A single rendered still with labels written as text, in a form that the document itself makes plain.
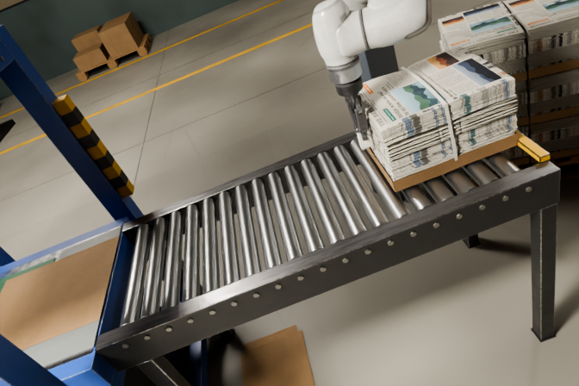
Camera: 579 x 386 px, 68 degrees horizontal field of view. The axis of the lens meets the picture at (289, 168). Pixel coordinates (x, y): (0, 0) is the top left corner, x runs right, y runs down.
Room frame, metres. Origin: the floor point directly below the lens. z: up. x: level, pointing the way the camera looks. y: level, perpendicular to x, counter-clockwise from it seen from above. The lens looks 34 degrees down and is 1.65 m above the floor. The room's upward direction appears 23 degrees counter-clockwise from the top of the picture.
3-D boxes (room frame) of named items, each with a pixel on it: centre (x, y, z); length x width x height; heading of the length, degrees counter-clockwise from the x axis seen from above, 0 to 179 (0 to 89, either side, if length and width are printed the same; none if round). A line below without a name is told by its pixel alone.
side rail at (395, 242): (0.82, 0.02, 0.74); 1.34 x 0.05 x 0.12; 87
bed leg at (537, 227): (0.79, -0.62, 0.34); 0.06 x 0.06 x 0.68; 87
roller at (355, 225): (1.07, -0.12, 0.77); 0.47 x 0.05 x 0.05; 177
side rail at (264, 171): (1.32, -0.01, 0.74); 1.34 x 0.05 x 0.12; 87
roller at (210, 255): (1.09, 0.34, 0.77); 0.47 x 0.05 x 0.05; 177
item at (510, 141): (1.05, -0.56, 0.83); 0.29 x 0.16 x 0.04; 177
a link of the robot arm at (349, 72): (1.07, -0.25, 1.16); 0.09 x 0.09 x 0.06
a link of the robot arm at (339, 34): (1.06, -0.26, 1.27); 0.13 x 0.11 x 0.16; 68
